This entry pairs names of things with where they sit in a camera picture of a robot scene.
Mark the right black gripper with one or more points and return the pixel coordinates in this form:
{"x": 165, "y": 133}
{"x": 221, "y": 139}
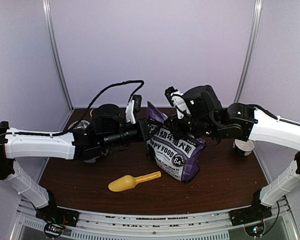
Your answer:
{"x": 172, "y": 126}

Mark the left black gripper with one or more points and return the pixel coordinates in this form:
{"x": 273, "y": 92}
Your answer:
{"x": 143, "y": 123}

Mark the purple pet food bag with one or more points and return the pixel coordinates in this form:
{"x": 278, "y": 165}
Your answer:
{"x": 177, "y": 157}

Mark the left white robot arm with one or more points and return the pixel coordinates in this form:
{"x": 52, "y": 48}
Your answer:
{"x": 106, "y": 130}

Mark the grey double pet feeder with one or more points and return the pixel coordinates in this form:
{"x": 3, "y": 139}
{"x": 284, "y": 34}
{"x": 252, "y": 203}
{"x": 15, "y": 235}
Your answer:
{"x": 87, "y": 148}

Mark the yellow plastic scoop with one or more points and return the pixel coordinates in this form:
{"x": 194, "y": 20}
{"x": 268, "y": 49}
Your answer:
{"x": 128, "y": 182}

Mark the white and blue bowl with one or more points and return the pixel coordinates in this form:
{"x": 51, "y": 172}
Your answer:
{"x": 243, "y": 148}

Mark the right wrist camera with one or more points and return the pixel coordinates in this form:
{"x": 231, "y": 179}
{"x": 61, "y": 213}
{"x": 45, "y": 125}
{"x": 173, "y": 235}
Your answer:
{"x": 175, "y": 98}

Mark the front aluminium rail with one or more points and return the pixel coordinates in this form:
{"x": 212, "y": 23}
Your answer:
{"x": 213, "y": 225}

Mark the right aluminium frame post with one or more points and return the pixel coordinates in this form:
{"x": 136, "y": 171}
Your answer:
{"x": 254, "y": 31}

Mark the aluminium frame post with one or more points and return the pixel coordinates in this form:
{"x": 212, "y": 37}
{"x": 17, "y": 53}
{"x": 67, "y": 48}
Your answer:
{"x": 254, "y": 31}
{"x": 55, "y": 53}

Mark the left aluminium frame post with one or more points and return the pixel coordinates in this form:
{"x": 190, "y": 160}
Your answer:
{"x": 55, "y": 53}

